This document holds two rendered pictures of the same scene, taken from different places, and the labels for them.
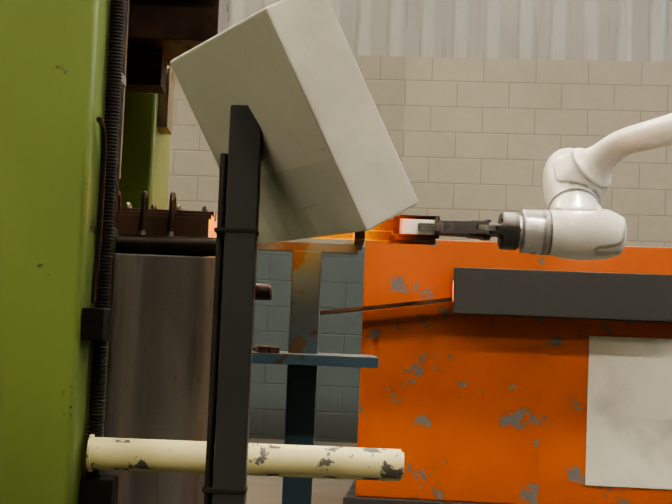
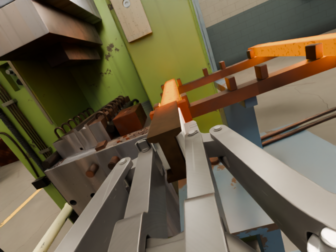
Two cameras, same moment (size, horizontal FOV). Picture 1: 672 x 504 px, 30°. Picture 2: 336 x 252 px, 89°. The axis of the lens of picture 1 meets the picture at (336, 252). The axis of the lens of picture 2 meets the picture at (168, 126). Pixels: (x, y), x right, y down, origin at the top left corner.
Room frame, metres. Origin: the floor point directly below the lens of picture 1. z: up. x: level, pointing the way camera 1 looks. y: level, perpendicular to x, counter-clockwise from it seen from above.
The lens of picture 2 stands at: (2.51, -0.31, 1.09)
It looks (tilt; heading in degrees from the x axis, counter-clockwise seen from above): 20 degrees down; 99
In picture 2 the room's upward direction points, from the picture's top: 23 degrees counter-clockwise
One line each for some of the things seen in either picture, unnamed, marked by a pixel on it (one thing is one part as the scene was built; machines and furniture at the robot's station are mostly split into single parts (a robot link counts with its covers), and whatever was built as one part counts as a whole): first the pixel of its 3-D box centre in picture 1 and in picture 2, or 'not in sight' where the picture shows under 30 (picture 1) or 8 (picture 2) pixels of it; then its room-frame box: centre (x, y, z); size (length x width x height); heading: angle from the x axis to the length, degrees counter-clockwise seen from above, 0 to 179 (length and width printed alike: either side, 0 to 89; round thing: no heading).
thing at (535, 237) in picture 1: (532, 232); not in sight; (2.49, -0.39, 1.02); 0.09 x 0.06 x 0.09; 0
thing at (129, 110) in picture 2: not in sight; (131, 118); (2.30, 0.27, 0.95); 0.12 x 0.09 x 0.07; 91
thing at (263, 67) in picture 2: not in sight; (225, 71); (2.60, 0.06, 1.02); 0.23 x 0.06 x 0.02; 90
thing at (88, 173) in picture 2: (258, 290); (92, 170); (2.16, 0.13, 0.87); 0.04 x 0.03 x 0.03; 91
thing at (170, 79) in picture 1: (166, 88); (129, 10); (2.43, 0.34, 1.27); 0.09 x 0.02 x 0.17; 1
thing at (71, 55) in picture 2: (77, 68); (77, 55); (2.14, 0.46, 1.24); 0.30 x 0.07 x 0.06; 91
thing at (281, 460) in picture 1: (246, 459); (39, 251); (1.78, 0.11, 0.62); 0.44 x 0.05 x 0.05; 91
